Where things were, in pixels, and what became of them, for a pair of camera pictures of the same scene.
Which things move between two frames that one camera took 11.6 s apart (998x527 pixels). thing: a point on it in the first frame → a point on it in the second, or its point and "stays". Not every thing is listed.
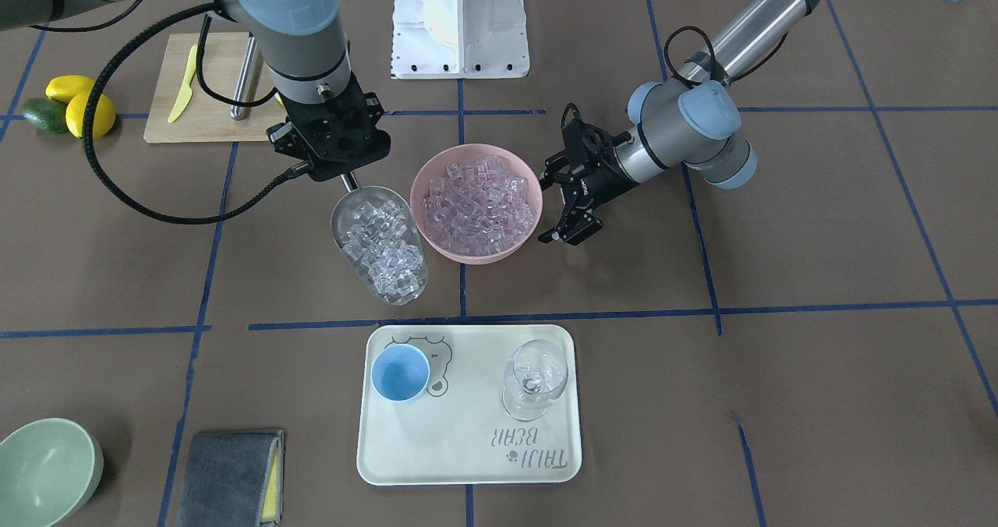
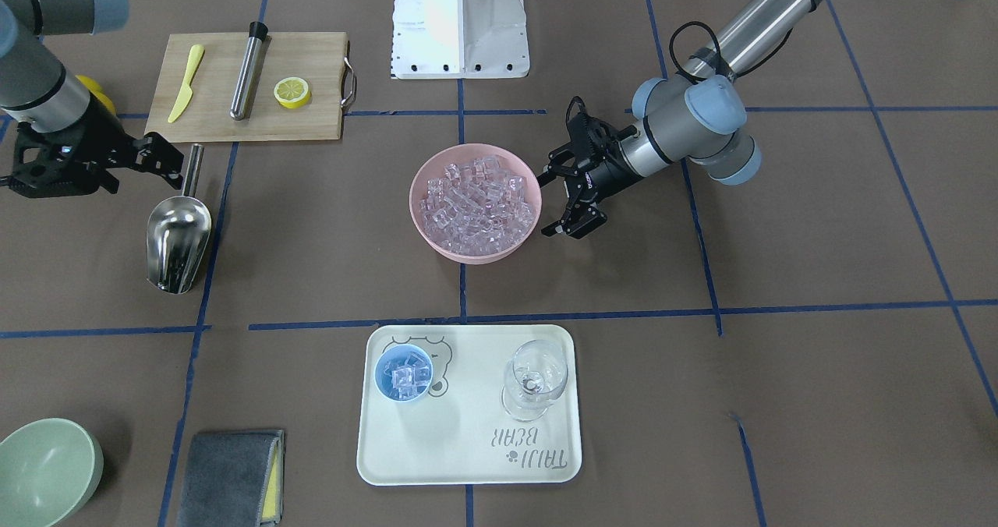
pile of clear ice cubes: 479,207 stays
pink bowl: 458,157 stays
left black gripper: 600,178 stays
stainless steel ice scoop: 376,228 → 178,231
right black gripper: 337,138 → 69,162
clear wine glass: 535,374 stays
